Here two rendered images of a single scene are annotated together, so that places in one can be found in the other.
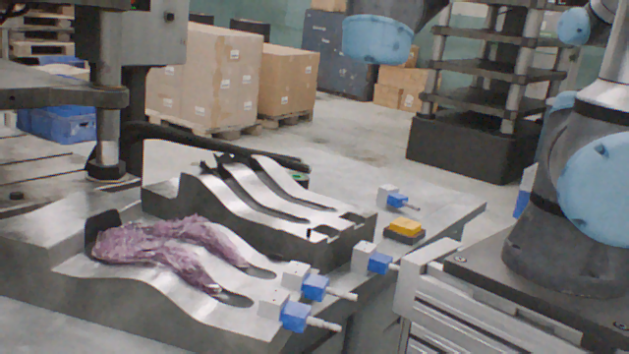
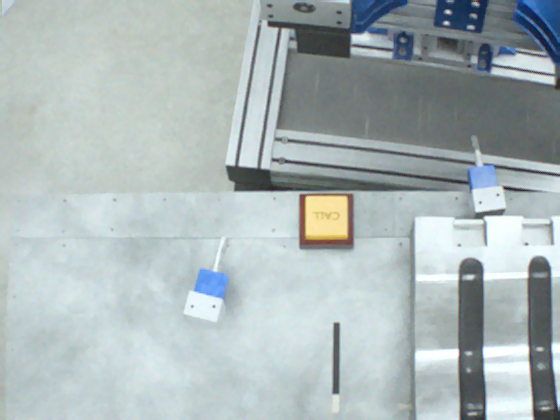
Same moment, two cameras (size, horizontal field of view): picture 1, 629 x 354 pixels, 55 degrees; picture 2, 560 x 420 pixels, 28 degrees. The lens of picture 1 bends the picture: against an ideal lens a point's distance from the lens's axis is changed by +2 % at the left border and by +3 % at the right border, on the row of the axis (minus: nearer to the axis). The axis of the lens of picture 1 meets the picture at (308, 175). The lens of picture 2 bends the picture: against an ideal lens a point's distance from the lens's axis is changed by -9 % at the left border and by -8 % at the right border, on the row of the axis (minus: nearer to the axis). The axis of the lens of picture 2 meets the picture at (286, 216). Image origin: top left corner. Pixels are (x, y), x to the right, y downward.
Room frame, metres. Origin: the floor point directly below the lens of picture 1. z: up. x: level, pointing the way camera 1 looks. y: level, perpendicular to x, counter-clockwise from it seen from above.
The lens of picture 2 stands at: (1.65, 0.21, 2.53)
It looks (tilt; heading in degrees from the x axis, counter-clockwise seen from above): 72 degrees down; 244
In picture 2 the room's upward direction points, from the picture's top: 7 degrees counter-clockwise
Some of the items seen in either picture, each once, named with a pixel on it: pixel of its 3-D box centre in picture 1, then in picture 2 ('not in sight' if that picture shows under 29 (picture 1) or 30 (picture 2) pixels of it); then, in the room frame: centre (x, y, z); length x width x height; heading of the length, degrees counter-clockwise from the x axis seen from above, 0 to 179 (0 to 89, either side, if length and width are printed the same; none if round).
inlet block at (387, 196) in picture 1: (400, 201); (213, 280); (1.54, -0.26, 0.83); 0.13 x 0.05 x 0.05; 43
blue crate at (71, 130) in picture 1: (61, 120); not in sight; (4.64, 2.03, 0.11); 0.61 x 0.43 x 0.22; 60
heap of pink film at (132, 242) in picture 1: (169, 242); not in sight; (0.94, 0.23, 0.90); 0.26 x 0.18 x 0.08; 75
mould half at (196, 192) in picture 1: (257, 202); (499, 385); (1.29, 0.11, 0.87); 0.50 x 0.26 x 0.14; 57
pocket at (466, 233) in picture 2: (350, 224); (468, 235); (1.20, -0.11, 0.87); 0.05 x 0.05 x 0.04; 57
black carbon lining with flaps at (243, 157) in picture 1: (261, 184); (511, 368); (1.27, 0.10, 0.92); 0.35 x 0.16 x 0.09; 57
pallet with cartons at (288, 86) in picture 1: (251, 80); not in sight; (6.37, 0.74, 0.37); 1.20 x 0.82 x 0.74; 62
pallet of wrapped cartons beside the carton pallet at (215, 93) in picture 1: (190, 76); not in sight; (5.47, 1.21, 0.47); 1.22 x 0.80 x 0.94; 58
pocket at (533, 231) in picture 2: (323, 238); (535, 234); (1.11, -0.05, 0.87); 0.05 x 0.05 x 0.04; 57
